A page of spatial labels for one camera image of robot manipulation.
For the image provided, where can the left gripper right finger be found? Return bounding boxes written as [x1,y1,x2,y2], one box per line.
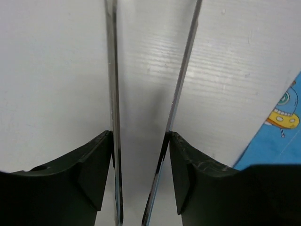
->
[169,132,301,226]

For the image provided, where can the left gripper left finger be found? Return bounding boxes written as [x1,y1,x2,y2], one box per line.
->
[0,130,113,226]

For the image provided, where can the metal food tongs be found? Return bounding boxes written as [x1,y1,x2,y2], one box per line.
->
[104,0,202,226]

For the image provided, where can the blue cartoon placemat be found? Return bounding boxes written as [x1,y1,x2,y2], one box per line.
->
[234,74,301,170]

